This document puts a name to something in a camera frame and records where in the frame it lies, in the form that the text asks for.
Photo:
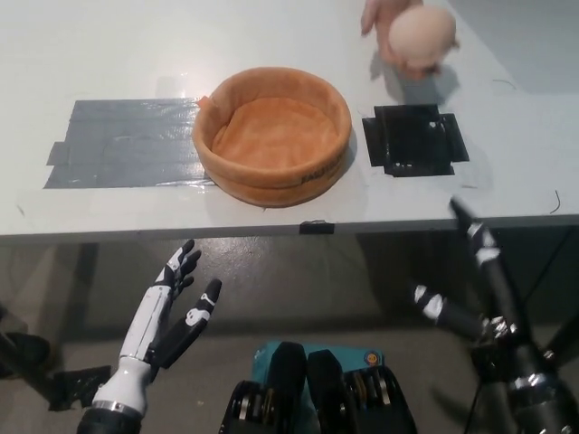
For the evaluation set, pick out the grey table leg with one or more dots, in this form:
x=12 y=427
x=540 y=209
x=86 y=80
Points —
x=82 y=298

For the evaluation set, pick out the orange plush round basket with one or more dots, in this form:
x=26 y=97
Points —
x=276 y=131

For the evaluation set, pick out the small black tape strip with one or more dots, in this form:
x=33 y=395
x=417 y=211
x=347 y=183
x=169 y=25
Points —
x=316 y=227

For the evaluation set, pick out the dark shoe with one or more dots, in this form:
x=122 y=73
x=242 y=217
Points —
x=22 y=355

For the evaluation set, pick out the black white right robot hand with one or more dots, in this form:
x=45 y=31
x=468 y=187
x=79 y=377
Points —
x=495 y=289

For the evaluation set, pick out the black teal robot torso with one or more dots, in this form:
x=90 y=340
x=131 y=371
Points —
x=325 y=398

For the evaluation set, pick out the pale pink plush dumpling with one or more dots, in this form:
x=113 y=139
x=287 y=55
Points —
x=420 y=31

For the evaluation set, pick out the black tape square patch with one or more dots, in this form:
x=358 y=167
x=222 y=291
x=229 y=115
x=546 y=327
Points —
x=411 y=140

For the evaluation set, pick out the grey duct tape patch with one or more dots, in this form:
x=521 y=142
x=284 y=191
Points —
x=131 y=144

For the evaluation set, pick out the person's bare hand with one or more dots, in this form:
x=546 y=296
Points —
x=377 y=27

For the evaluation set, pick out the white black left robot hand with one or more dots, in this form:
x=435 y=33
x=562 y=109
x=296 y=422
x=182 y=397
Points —
x=135 y=334

